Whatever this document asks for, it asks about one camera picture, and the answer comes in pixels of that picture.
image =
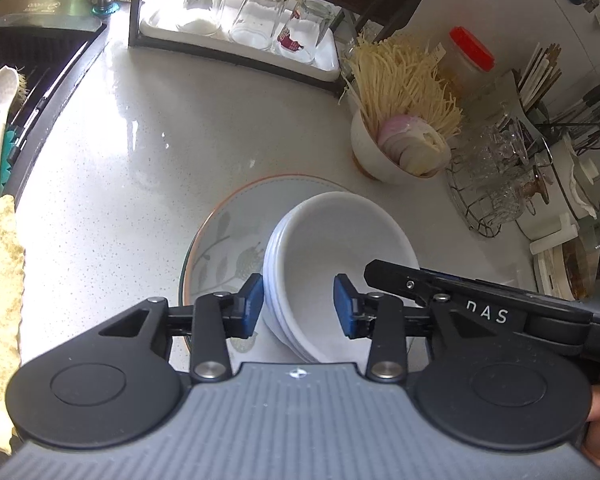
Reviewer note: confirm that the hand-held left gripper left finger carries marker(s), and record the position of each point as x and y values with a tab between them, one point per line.
252	305

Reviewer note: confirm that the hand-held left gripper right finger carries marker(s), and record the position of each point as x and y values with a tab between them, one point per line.
345	307

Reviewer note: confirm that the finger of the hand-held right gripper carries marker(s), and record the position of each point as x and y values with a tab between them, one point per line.
405	280

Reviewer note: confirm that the white ceramic bowl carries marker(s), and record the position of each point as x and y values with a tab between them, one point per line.
340	255

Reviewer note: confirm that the grey leaf ceramic plate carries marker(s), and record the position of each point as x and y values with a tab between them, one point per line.
220	240

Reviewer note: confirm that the white kettle base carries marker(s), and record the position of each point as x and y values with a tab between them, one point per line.
547	272

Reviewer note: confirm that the glass health kettle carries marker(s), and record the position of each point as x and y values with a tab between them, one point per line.
577	265

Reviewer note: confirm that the white deep bowl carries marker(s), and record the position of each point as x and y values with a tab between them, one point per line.
372	155

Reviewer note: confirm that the white electric pot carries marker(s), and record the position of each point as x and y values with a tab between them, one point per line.
565	195

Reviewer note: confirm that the garlic head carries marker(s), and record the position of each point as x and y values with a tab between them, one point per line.
410	142

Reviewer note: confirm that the dried noodle bundle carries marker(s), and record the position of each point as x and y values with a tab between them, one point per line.
400	80

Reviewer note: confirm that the row of hanging kitchen utensils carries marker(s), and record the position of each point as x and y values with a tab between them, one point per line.
590	105

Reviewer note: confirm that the red-lidded plastic jar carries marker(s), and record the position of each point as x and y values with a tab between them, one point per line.
467	52

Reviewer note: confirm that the bundle of chopsticks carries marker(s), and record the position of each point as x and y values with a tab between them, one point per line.
540	72

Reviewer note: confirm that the clear glass with red print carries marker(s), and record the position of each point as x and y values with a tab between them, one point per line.
305	30

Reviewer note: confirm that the clear drinking glass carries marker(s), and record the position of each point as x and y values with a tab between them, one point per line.
205	2
257	15

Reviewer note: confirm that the white drip tray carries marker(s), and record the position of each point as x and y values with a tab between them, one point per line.
165	20

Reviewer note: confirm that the black dish rack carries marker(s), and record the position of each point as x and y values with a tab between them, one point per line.
137	10

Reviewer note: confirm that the black roll-up drain rack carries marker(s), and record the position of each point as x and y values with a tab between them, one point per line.
35	60

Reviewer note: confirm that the black kitchen sink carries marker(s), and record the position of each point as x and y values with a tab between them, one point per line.
45	7

